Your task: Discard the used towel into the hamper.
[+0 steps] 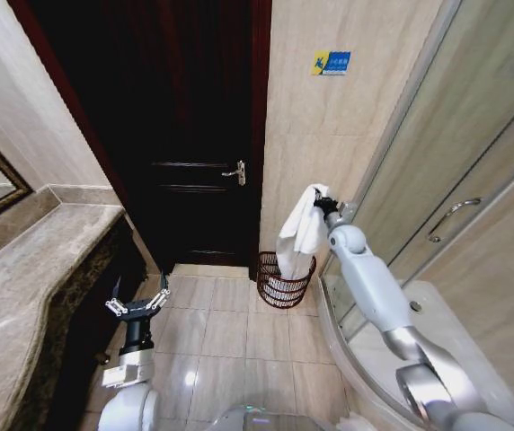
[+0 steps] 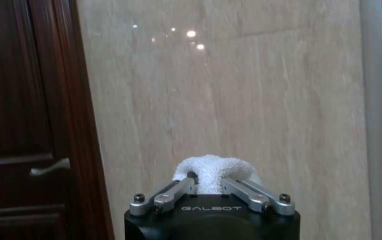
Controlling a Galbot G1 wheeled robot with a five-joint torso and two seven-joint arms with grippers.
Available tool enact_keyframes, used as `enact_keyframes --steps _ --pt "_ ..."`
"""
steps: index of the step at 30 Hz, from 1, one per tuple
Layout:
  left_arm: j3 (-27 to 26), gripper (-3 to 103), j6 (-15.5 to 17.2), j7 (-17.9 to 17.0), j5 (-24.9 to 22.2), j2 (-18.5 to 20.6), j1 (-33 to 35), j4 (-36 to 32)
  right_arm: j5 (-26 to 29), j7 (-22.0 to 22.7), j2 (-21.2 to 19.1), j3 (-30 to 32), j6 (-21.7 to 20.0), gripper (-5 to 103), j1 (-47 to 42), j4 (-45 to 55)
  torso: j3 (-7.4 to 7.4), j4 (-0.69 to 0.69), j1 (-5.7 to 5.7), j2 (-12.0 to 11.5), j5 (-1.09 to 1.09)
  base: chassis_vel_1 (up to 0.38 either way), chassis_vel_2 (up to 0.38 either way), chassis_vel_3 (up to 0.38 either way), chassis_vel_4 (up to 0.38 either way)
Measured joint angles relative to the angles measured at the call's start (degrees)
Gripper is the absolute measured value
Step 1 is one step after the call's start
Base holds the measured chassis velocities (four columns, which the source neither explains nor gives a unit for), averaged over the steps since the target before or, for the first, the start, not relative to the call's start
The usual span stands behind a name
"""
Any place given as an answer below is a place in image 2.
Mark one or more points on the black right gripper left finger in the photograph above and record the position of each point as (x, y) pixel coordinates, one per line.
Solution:
(174, 192)

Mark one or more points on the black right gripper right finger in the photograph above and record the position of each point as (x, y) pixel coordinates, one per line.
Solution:
(248, 192)

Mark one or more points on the white terry towel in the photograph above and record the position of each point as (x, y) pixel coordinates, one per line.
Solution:
(216, 172)

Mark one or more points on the dark brown wooden door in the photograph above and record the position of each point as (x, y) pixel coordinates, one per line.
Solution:
(31, 120)

